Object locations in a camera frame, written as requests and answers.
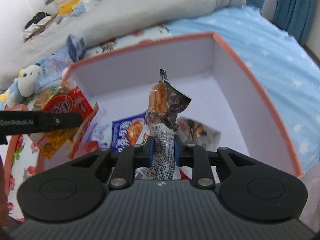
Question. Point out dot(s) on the yellow pillow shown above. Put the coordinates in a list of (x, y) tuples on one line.
[(68, 7)]

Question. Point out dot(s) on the wall socket plate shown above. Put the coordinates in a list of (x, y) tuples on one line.
[(47, 2)]

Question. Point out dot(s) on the lavender nut snack bag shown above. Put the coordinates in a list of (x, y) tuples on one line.
[(53, 66)]

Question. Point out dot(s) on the blue noodle snack bag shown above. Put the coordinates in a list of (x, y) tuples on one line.
[(125, 132)]

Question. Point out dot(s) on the grey dark snack packet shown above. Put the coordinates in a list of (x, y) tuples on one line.
[(165, 103)]

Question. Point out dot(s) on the cardboard box with clothes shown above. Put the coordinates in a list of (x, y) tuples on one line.
[(37, 25)]

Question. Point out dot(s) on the grey duvet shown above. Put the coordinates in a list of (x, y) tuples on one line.
[(107, 19)]

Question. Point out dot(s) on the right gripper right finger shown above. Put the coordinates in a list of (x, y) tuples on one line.
[(195, 157)]

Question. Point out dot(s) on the pink deep box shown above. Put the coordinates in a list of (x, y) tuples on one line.
[(224, 93)]

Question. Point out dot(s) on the pink box lid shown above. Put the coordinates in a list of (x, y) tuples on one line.
[(8, 129)]

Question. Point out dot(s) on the patterned quilt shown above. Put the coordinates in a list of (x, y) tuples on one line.
[(82, 2)]

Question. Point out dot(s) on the blue curtain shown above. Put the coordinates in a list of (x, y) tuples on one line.
[(295, 17)]

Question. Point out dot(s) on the white blue plush toy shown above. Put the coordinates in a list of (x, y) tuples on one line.
[(22, 87)]

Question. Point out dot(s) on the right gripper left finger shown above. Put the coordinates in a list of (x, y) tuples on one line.
[(127, 161)]

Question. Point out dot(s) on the red round-logo snack pack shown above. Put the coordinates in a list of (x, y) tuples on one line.
[(66, 97)]

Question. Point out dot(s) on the person left hand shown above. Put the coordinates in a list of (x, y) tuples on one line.
[(4, 212)]

